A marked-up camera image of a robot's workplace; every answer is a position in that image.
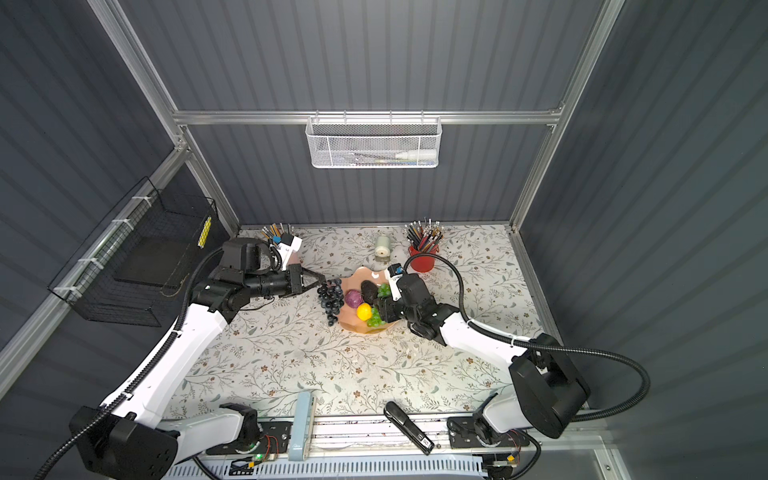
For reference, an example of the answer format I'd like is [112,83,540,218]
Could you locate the yellow fake lemon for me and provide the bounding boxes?
[356,302,374,322]

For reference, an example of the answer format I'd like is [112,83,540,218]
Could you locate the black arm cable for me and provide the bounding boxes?
[33,245,283,480]
[403,251,652,480]

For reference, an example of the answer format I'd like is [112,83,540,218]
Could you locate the white wire mesh basket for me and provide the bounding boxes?
[305,113,443,169]

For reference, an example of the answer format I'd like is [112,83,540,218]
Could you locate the pink scalloped fruit bowl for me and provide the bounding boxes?
[338,267,403,334]

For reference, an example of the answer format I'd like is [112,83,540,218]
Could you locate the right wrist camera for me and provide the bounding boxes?
[386,263,404,301]

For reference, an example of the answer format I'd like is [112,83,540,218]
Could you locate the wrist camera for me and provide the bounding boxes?
[386,263,404,301]
[276,232,302,258]

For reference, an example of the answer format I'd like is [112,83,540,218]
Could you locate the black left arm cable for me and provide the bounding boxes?
[33,245,283,480]

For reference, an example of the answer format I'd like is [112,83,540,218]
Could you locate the black fake grape bunch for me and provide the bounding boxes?
[317,278,345,326]

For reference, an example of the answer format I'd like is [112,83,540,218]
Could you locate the black wire wall basket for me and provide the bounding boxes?
[48,178,227,328]

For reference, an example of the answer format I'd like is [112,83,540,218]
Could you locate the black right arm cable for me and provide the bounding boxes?
[403,251,652,480]

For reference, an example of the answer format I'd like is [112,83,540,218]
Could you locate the dark fake avocado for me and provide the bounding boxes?
[360,280,379,306]

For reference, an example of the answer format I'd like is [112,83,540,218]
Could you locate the green fake grape bunch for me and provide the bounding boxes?
[366,284,391,328]

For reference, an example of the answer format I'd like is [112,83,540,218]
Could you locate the black stapler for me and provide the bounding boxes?
[383,401,435,455]

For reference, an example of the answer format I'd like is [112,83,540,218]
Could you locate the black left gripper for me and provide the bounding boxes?
[246,264,325,301]

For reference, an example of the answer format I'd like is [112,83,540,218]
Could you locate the coloured pencils in pink cup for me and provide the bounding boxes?
[261,223,294,244]

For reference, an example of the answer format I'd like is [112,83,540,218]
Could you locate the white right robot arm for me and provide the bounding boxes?
[387,273,590,445]

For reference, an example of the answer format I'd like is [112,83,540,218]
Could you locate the aluminium front rail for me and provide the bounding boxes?
[122,411,610,463]

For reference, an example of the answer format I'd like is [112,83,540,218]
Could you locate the red pencil cup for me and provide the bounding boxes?
[408,244,439,273]

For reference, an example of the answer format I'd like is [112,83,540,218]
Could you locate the light blue bar tool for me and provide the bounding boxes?
[287,390,315,461]

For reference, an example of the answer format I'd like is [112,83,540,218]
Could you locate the pencils in red cup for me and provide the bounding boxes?
[406,219,444,253]

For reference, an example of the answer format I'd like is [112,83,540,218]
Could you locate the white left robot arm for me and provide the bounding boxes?
[61,233,310,479]

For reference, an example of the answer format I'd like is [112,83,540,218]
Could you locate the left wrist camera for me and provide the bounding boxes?
[276,232,302,258]

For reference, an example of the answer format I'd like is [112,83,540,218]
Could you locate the purple fake fig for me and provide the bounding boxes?
[344,289,365,309]

